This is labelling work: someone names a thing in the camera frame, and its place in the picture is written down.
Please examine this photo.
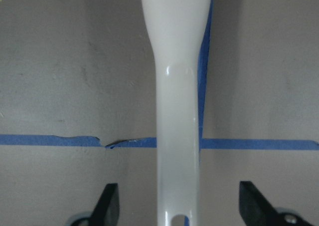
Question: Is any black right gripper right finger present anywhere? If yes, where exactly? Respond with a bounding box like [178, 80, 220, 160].
[239, 181, 311, 226]

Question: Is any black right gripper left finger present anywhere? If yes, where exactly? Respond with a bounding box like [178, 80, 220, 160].
[91, 183, 120, 226]

